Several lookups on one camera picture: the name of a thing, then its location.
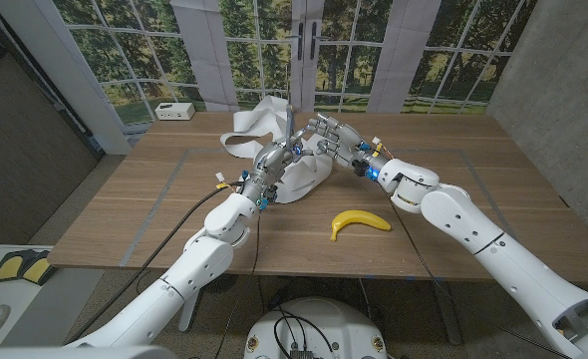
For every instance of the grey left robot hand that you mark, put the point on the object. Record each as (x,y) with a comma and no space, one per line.
(269,164)

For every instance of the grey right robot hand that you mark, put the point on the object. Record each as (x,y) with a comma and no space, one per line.
(346,139)

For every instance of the white receipt paper strip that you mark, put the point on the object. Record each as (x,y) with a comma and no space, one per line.
(304,174)

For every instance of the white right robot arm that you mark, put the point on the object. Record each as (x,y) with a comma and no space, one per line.
(513,264)

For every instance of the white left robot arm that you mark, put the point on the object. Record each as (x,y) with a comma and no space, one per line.
(174,289)

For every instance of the yellow toy banana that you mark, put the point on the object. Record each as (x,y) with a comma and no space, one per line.
(356,217)

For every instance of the white power strip box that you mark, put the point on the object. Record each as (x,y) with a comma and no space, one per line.
(174,110)

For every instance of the printed window forest backdrop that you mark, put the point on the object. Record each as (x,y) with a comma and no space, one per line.
(274,50)

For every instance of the white table leg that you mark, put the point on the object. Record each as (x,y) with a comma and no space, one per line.
(189,309)

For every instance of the white robot torso base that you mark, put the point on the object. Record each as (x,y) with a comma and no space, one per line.
(334,324)

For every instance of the grey table leg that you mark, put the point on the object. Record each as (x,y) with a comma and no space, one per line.
(446,311)

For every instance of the yellow black foot pedal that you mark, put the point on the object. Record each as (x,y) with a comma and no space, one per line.
(7,266)
(40,269)

